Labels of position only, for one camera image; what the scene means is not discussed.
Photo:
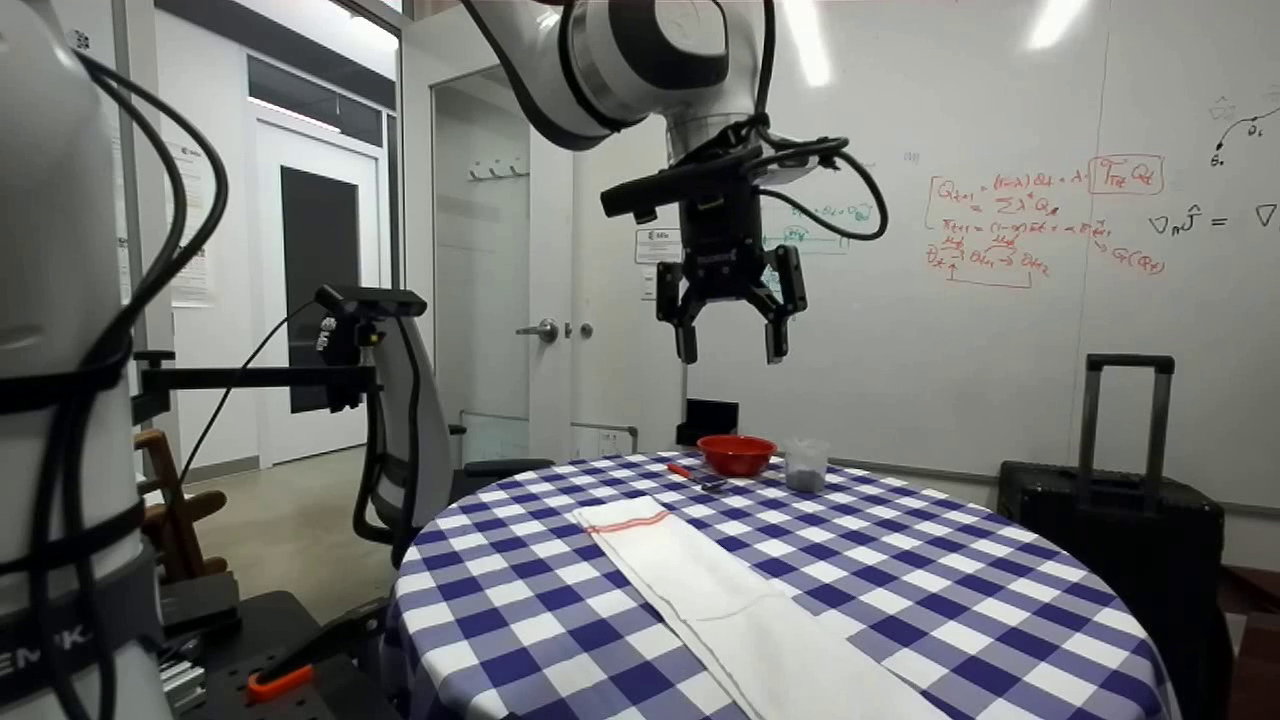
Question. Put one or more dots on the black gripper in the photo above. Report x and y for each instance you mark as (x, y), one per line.
(727, 220)

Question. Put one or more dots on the white towel with orange stripes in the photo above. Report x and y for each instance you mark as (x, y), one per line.
(722, 601)

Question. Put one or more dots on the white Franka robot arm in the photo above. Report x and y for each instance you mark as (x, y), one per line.
(52, 265)

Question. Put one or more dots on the small black box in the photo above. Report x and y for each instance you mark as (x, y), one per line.
(706, 417)

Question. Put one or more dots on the red bowl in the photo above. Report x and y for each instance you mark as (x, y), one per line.
(733, 453)

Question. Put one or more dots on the clear plastic cup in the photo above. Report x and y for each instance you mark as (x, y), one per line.
(806, 468)

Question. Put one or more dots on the whiteboard with orange writing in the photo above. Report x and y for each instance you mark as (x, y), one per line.
(962, 333)

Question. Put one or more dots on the white door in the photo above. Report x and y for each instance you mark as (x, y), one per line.
(481, 265)

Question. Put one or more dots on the grey office chair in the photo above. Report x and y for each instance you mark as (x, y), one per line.
(418, 424)

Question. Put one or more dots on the blue white checkered tablecloth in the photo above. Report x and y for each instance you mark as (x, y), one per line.
(532, 601)

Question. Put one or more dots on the black wheeled suitcase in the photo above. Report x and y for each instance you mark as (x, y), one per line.
(1121, 547)

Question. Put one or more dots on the brown wooden stand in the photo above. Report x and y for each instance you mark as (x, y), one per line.
(172, 514)

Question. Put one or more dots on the black camera on stand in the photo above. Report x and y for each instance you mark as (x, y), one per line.
(366, 304)

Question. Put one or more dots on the black camera mounting bar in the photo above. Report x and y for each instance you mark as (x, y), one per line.
(242, 379)

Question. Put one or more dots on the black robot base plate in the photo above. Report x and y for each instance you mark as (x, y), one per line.
(282, 633)

